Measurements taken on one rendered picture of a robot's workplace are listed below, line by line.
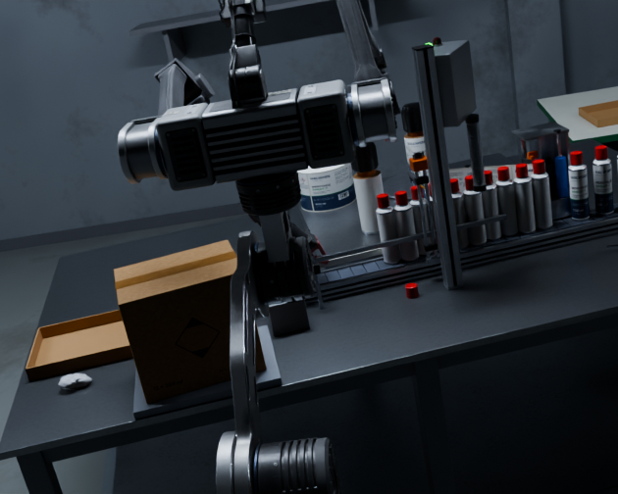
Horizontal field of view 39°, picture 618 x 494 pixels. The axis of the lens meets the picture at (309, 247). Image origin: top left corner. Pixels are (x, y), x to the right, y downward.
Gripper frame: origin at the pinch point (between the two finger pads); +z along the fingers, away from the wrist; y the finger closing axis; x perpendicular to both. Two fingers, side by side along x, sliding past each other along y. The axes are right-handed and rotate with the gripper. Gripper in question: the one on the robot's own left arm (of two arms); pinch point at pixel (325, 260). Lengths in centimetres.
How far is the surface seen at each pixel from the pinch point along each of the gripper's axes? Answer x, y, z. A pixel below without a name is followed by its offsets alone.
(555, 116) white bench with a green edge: -89, 137, 90
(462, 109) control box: -56, -14, -4
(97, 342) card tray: 60, 0, -36
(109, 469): 110, 31, 2
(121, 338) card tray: 54, -1, -32
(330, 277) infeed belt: 3.1, -1.4, 4.1
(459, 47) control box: -68, -11, -15
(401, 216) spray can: -23.9, -2.7, 7.6
